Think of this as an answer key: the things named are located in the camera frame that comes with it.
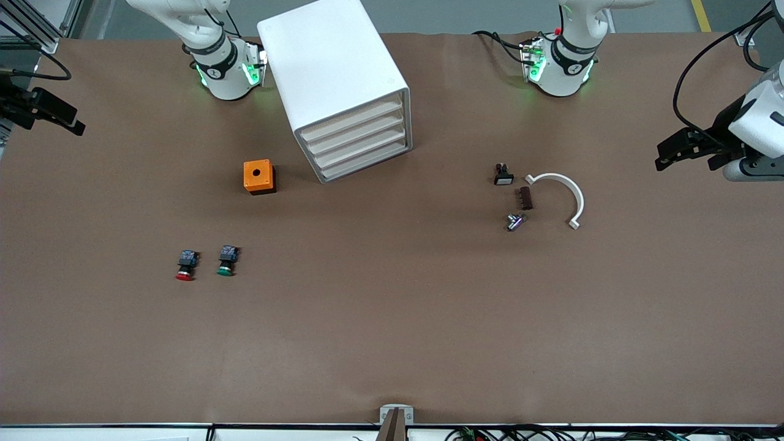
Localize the red push button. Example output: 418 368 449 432
175 249 200 282

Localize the green push button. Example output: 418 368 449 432
216 245 239 277

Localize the orange box with hole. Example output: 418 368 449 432
243 159 277 195

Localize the aluminium frame profile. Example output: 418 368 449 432
0 0 83 55
734 0 784 48

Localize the white curved bracket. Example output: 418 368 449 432
525 173 586 230

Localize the black arm base cable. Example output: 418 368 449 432
472 29 529 65

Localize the white table edge rail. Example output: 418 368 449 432
0 424 784 441

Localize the black cable bundle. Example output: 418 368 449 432
446 424 784 441

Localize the grey metal mount bracket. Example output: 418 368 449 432
380 404 415 425

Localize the brown wooden post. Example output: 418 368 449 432
375 409 409 441

